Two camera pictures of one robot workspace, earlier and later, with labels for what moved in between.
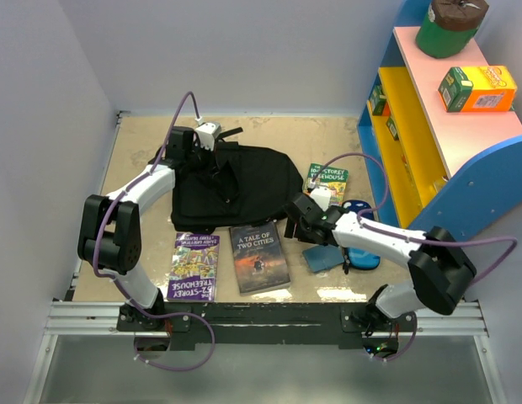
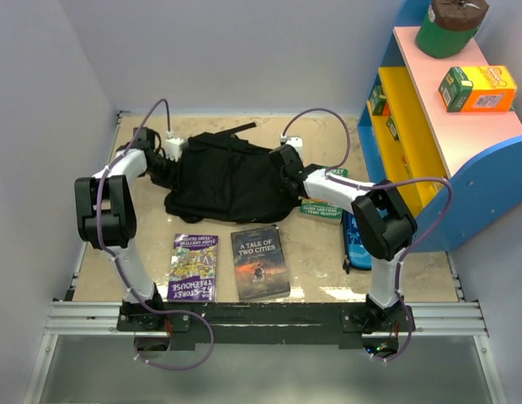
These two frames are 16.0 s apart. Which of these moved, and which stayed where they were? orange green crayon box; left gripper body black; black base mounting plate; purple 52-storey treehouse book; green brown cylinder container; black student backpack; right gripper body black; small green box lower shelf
Moved: left gripper body black; black student backpack; right gripper body black
Stayed: black base mounting plate; small green box lower shelf; orange green crayon box; purple 52-storey treehouse book; green brown cylinder container
